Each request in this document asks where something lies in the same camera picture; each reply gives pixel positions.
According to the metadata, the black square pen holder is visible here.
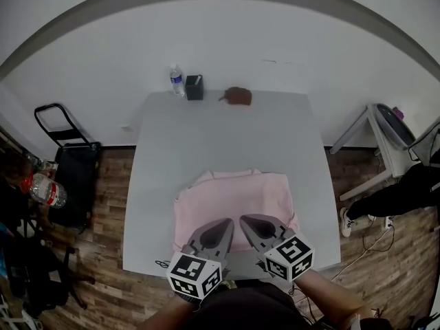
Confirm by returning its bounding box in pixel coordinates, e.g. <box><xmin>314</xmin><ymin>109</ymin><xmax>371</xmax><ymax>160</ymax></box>
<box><xmin>184</xmin><ymin>74</ymin><xmax>204</xmax><ymax>101</ymax></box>

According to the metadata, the grey oval tray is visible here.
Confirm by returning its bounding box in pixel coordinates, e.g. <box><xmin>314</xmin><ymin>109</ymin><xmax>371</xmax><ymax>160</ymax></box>
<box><xmin>374</xmin><ymin>103</ymin><xmax>417</xmax><ymax>147</ymax></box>

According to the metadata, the pink robe garment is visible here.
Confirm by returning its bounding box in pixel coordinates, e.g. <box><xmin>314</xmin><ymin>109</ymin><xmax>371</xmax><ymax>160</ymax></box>
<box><xmin>171</xmin><ymin>168</ymin><xmax>299</xmax><ymax>254</ymax></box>

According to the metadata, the clear water bottle blue label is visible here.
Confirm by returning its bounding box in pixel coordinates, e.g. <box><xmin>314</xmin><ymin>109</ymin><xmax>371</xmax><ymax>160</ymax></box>
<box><xmin>168</xmin><ymin>63</ymin><xmax>186</xmax><ymax>98</ymax></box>

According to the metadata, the grey backpack with cables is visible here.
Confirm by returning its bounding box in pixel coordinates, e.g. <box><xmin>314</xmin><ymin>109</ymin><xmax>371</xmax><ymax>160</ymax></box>
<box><xmin>408</xmin><ymin>118</ymin><xmax>440</xmax><ymax>164</ymax></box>

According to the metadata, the black wrist band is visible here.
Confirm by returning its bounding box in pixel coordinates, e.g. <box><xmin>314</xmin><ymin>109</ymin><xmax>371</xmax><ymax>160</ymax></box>
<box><xmin>174</xmin><ymin>290</ymin><xmax>202</xmax><ymax>313</ymax></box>

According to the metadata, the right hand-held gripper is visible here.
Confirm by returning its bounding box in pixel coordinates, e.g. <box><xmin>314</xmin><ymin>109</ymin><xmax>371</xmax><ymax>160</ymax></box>
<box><xmin>239</xmin><ymin>214</ymin><xmax>316</xmax><ymax>283</ymax></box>

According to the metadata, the large clear jug red cap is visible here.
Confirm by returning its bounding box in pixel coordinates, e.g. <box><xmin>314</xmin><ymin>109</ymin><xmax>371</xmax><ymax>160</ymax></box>
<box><xmin>21</xmin><ymin>173</ymin><xmax>68</xmax><ymax>209</ymax></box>

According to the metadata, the person's black clothing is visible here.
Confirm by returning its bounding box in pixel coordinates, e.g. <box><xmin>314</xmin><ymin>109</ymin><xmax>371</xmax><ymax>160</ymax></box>
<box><xmin>194</xmin><ymin>280</ymin><xmax>310</xmax><ymax>330</ymax></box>

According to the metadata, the black office chair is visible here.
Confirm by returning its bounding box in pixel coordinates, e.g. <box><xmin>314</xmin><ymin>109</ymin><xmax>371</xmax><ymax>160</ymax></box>
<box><xmin>0</xmin><ymin>245</ymin><xmax>96</xmax><ymax>319</ymax></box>

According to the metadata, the white side table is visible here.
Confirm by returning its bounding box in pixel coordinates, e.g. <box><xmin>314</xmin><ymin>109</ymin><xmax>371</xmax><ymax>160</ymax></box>
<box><xmin>329</xmin><ymin>103</ymin><xmax>413</xmax><ymax>202</ymax></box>

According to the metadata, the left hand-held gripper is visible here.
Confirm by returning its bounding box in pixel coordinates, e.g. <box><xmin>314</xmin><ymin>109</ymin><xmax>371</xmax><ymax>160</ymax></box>
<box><xmin>166</xmin><ymin>217</ymin><xmax>235</xmax><ymax>304</ymax></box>

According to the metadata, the person's left forearm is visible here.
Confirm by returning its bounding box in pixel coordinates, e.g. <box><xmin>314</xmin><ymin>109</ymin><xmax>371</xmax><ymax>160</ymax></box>
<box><xmin>142</xmin><ymin>294</ymin><xmax>200</xmax><ymax>330</ymax></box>

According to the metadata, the person's right forearm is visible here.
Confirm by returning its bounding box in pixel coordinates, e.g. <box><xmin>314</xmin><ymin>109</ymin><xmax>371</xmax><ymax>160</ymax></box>
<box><xmin>295</xmin><ymin>269</ymin><xmax>374</xmax><ymax>322</ymax></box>

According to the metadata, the black platform trolley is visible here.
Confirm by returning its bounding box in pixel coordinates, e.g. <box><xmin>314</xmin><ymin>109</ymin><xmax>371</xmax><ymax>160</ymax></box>
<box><xmin>34</xmin><ymin>103</ymin><xmax>102</xmax><ymax>233</ymax></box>

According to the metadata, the small clear bottle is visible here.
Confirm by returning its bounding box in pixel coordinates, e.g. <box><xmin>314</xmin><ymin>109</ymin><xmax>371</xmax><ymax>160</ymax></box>
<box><xmin>33</xmin><ymin>157</ymin><xmax>59</xmax><ymax>172</ymax></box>

